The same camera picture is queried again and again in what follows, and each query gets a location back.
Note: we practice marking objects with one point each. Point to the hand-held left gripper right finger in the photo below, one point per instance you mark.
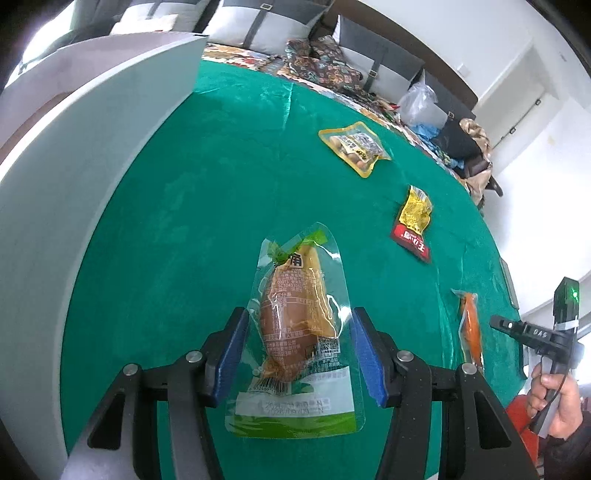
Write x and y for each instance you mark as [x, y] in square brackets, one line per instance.
[369, 360]

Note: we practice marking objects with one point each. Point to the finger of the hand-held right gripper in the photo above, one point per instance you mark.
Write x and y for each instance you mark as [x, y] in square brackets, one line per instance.
[508, 326]

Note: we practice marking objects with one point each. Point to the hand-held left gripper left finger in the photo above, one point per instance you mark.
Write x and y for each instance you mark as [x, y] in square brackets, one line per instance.
[231, 350]

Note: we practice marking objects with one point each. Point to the clear chicken leg packet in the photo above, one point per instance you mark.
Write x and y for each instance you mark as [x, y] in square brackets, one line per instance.
[291, 323]

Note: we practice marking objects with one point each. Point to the white cardboard box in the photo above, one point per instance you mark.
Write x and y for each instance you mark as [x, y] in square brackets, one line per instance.
[69, 207]

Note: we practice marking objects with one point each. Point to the person's right forearm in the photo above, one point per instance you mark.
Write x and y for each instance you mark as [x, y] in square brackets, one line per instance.
[572, 457]

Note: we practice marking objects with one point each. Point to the person's right hand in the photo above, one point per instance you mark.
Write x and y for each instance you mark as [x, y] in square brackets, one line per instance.
[565, 408]

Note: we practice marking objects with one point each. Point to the orange snack packet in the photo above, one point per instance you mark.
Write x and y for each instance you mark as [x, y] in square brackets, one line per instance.
[471, 327]

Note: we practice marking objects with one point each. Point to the grey flat device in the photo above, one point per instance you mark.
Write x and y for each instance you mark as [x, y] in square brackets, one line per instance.
[510, 281]

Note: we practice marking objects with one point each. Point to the red object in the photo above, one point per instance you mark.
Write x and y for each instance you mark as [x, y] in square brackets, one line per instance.
[517, 417]

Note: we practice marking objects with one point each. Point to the yellow red snack packet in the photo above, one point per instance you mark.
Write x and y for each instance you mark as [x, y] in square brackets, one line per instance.
[413, 217]

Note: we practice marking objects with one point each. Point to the green table cloth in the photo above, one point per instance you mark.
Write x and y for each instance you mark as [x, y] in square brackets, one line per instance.
[231, 161]

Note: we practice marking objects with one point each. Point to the black cloth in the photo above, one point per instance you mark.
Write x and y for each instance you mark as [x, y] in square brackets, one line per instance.
[457, 141]

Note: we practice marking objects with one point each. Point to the beige patterned cloth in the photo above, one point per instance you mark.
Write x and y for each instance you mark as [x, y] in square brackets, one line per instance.
[478, 134]

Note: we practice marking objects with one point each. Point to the blue plastic bag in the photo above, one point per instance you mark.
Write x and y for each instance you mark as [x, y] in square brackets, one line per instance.
[427, 134]

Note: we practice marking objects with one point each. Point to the yellow egg snack packet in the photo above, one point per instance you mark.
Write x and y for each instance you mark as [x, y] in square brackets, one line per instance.
[355, 147]

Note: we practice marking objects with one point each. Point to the grey white pillow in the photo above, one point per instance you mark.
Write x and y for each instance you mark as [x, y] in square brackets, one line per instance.
[152, 16]
[455, 99]
[383, 60]
[268, 27]

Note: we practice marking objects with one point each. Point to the clear plastic bag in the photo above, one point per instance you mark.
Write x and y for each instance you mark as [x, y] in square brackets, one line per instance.
[422, 104]

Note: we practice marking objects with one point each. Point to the dark patterned cushion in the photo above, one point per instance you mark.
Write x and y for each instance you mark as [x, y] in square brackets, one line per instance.
[337, 69]
[300, 50]

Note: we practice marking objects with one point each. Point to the white wall socket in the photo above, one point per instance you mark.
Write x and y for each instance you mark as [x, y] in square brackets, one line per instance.
[464, 70]

